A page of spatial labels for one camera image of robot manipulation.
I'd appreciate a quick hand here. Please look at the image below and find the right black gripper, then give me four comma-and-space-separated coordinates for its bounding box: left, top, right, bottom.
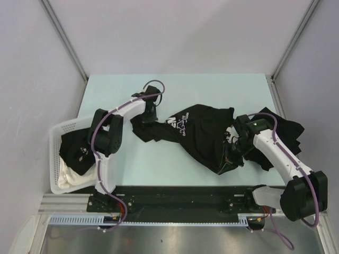
218, 138, 255, 175

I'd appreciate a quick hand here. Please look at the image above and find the black printed t shirt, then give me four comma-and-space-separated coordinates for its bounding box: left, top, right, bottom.
130, 104, 237, 175

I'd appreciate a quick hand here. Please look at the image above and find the white plastic basket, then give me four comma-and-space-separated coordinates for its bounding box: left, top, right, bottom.
49, 115, 96, 195

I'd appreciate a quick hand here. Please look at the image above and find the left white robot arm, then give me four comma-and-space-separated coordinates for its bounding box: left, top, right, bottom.
88, 85, 163, 212

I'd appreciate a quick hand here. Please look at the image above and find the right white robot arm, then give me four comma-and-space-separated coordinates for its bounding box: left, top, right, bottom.
224, 115, 328, 228

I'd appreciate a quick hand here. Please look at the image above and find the black shirt in basket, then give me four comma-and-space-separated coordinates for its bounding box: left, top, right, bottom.
59, 128, 95, 176

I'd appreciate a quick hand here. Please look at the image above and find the white shirt in basket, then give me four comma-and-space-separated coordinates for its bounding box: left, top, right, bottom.
58, 158, 96, 189

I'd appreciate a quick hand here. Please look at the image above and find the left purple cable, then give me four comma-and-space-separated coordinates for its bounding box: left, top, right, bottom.
90, 79, 166, 198

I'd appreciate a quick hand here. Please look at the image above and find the purple cable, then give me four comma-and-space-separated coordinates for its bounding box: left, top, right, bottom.
247, 112, 320, 228
90, 79, 166, 198

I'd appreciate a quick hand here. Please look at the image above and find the right cable duct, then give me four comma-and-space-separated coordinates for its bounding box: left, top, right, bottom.
238, 213, 266, 229

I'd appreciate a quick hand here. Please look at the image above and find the cable duct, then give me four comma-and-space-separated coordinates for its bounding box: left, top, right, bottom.
238, 213, 266, 229
49, 215, 120, 226

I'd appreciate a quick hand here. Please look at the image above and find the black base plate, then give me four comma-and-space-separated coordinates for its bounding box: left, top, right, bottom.
86, 186, 269, 223

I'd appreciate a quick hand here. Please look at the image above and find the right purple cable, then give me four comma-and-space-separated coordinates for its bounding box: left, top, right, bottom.
247, 112, 320, 228

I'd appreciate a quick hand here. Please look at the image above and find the left aluminium frame rail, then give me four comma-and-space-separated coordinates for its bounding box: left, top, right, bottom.
38, 193, 92, 214

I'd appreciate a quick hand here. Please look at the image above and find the left cable duct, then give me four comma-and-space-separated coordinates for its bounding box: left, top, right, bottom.
49, 215, 120, 226

